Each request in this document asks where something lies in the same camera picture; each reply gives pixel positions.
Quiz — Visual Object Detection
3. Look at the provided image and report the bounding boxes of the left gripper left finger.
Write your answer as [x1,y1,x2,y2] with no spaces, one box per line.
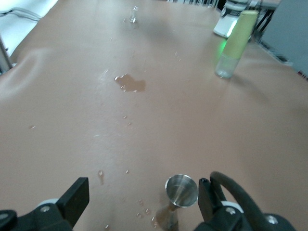
[32,177,90,231]

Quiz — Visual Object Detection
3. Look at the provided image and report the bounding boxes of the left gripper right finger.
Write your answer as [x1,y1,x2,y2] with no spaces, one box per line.
[196,178,243,231]

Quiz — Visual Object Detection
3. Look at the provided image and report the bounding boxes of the steel jigger measuring cup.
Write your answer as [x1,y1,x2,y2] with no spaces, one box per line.
[165,174,199,231]

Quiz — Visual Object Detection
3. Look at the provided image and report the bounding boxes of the clear glass shaker cup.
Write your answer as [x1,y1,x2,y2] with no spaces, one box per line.
[129,6,140,24]

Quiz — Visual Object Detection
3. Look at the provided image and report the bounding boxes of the brown table mat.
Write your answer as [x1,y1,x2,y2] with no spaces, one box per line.
[0,0,308,231]

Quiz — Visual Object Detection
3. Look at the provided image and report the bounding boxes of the spilled liquid puddle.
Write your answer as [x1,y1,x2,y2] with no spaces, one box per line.
[114,73,147,93]

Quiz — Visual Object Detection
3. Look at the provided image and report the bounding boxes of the green frosted bottle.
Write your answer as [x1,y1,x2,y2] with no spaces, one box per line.
[215,10,259,79]

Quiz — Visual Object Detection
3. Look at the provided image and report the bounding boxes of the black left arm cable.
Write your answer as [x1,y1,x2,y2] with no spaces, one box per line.
[209,171,268,231]

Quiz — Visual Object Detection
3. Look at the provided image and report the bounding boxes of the metal pole with bracket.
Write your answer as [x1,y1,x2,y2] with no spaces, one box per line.
[0,33,12,74]

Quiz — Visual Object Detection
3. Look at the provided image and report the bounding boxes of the grey cable bundle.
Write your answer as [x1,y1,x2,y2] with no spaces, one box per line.
[0,7,43,23]

